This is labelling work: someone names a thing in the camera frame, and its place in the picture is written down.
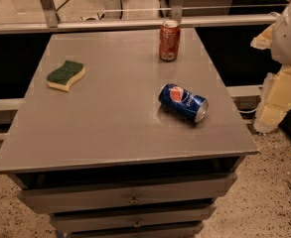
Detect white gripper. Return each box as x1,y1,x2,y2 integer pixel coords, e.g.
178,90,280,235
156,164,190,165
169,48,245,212
250,2,291,133

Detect blue pepsi can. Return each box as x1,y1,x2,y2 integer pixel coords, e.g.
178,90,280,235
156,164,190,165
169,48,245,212
159,84,209,123

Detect red soda can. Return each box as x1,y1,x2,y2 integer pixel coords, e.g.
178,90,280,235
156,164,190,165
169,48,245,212
159,20,181,61

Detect top grey drawer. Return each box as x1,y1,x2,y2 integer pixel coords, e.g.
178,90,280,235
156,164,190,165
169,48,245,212
18,173,237,213

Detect grey drawer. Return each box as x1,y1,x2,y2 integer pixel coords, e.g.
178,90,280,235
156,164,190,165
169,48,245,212
50,204,216,233
69,222,203,238
18,173,237,213

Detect grey drawer cabinet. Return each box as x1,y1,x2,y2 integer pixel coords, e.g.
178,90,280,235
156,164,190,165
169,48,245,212
0,28,260,238

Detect bottom grey drawer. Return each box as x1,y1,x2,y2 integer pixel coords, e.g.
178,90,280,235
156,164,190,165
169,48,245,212
69,222,203,238

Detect green yellow sponge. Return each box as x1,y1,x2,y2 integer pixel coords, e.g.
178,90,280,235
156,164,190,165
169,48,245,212
47,60,85,92

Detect grey metal railing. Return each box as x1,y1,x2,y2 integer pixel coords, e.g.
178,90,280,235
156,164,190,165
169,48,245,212
0,0,278,34

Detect middle grey drawer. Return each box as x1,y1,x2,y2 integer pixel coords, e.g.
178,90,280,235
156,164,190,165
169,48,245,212
50,204,216,233

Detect white cable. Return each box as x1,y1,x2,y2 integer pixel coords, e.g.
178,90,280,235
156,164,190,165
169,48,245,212
237,106,259,115

